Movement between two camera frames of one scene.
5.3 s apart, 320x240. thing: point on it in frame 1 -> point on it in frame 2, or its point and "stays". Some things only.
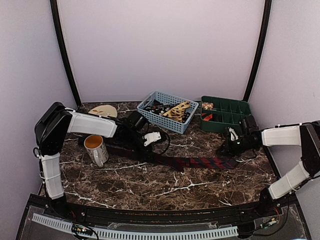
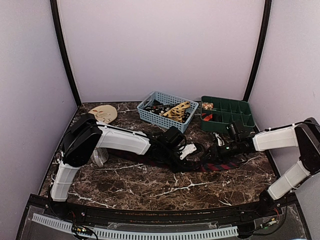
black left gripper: [146, 153] -> [179, 168]
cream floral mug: [94, 145] stays
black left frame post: [61, 42] stays
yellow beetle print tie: [176, 113] stays
